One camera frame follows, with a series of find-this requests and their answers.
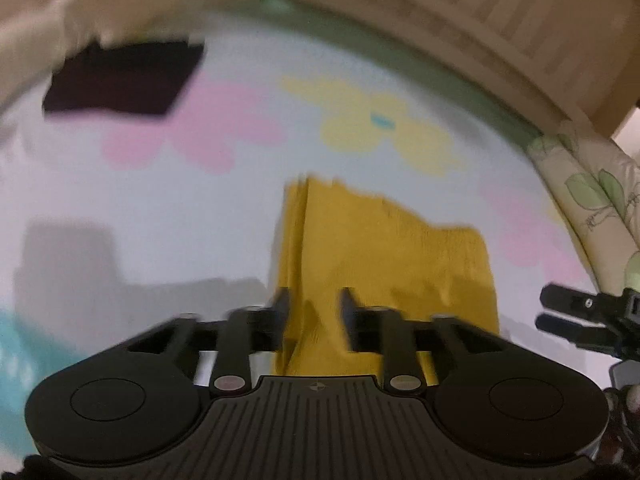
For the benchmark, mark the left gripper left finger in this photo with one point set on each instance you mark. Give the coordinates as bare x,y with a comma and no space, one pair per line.
245,332

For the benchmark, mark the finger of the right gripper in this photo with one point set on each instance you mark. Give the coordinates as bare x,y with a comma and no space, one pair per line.
595,339
577,304

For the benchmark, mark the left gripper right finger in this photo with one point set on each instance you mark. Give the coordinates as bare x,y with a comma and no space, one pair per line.
398,341

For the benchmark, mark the mustard yellow knit garment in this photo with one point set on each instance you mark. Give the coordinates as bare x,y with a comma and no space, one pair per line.
334,237

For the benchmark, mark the floral folded quilt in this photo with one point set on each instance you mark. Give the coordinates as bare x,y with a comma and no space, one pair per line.
596,186

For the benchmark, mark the flower pattern bed blanket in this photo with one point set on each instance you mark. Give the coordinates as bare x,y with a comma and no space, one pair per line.
110,225

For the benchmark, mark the dark maroon folded garment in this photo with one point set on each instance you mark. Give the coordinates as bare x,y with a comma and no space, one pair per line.
140,79

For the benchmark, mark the cream wooden headboard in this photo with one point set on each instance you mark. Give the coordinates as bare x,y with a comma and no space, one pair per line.
551,60

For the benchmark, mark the beige pillow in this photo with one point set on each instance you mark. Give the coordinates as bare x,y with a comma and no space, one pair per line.
36,40

